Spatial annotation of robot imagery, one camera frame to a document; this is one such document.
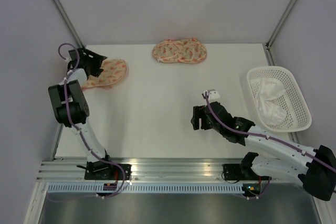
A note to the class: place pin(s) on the aluminium frame post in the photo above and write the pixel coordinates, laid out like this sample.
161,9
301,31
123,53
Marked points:
66,20
283,19

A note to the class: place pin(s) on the white satin bra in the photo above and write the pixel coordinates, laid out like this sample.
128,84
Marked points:
268,97

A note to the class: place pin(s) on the white slotted cable duct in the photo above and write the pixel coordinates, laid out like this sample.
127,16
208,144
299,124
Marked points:
181,188

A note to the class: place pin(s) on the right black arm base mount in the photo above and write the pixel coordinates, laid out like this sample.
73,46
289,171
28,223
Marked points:
236,172

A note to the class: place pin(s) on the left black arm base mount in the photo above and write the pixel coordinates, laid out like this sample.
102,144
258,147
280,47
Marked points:
102,171

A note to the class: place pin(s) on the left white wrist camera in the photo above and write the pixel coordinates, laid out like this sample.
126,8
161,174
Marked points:
68,59

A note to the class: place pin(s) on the white perforated plastic basket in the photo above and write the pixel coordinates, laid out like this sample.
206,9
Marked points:
299,117

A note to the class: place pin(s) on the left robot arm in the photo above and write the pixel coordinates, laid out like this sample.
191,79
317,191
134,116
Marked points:
69,104

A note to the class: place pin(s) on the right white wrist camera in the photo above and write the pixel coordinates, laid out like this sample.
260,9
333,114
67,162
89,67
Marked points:
211,95

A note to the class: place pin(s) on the floral mesh laundry bag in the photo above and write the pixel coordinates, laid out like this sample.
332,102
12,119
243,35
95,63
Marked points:
113,72
187,51

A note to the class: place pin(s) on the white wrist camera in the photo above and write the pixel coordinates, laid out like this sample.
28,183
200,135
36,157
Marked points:
211,95
68,59

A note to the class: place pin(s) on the left aluminium frame post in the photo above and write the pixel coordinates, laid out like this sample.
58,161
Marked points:
66,20

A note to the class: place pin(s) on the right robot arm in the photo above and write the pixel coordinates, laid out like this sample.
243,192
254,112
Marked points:
311,168

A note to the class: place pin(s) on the right aluminium frame post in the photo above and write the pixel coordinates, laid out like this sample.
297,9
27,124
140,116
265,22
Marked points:
283,19

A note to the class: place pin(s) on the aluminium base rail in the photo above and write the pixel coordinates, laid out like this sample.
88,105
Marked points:
140,170

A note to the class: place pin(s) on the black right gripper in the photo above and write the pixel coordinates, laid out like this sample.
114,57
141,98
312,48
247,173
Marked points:
198,113

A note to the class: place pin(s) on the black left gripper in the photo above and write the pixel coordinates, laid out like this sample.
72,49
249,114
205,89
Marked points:
97,59

